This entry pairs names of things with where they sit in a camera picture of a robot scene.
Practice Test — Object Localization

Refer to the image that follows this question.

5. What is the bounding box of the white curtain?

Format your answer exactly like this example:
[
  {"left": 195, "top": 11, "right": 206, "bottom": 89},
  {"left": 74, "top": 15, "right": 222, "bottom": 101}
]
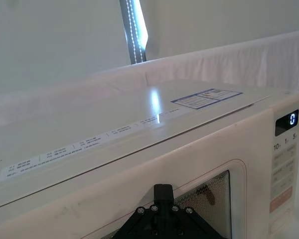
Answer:
[{"left": 0, "top": 0, "right": 299, "bottom": 130}]

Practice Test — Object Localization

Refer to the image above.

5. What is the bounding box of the oven control panel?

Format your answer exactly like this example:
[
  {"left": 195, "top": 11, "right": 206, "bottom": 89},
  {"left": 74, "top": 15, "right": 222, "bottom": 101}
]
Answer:
[{"left": 268, "top": 93, "right": 299, "bottom": 239}]

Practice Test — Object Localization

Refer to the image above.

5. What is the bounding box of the blue bordered label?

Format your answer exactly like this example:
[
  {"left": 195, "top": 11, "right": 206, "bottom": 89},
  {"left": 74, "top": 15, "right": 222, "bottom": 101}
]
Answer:
[{"left": 170, "top": 88, "right": 244, "bottom": 111}]

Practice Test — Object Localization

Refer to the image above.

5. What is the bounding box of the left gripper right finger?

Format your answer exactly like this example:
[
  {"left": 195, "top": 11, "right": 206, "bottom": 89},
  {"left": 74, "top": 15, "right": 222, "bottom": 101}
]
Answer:
[{"left": 163, "top": 183, "right": 224, "bottom": 239}]

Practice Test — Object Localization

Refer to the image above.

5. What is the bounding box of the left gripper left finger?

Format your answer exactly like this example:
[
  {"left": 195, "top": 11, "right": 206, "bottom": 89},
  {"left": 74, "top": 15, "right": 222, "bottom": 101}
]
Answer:
[{"left": 112, "top": 183, "right": 165, "bottom": 239}]

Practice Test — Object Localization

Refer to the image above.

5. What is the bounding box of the cream microwave oven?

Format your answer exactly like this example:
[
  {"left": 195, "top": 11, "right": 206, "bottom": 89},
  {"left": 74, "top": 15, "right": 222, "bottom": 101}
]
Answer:
[{"left": 0, "top": 79, "right": 299, "bottom": 239}]

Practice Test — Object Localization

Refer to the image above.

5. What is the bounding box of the long white label strip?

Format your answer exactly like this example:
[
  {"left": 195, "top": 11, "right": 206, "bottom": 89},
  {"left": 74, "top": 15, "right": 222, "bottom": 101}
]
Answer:
[{"left": 0, "top": 106, "right": 183, "bottom": 184}]

